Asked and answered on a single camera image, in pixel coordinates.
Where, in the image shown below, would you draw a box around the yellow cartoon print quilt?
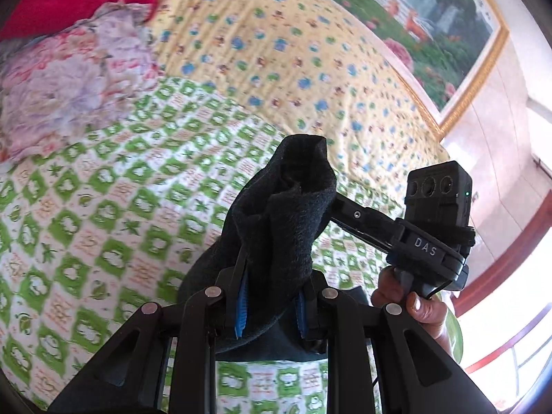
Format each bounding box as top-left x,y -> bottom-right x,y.
150,0 -> 448,193

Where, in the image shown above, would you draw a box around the black pants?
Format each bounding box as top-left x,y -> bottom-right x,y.
178,135 -> 336,362

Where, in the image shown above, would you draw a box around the green white patterned bed sheet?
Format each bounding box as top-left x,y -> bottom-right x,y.
0,76 -> 406,414

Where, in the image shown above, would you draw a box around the pink floral cloth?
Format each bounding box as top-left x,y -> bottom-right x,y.
1,2 -> 160,162

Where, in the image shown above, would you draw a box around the person's right hand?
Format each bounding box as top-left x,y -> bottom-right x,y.
371,266 -> 453,356

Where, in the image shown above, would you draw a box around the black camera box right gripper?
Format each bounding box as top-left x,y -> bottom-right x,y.
404,161 -> 475,248

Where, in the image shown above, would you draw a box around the framed landscape painting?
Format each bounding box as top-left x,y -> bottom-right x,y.
332,0 -> 509,137

